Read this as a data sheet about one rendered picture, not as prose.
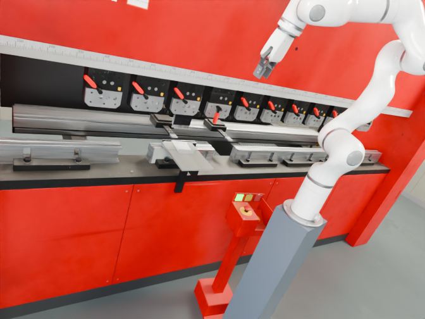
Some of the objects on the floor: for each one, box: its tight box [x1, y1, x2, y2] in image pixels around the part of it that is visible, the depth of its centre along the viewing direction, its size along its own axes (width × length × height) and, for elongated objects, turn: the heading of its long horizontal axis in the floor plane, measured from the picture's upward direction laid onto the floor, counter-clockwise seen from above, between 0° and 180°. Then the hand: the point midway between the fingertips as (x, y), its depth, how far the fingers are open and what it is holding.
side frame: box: [345, 92, 425, 247], centre depth 302 cm, size 25×85×230 cm, turn 0°
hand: (262, 72), depth 112 cm, fingers open, 5 cm apart
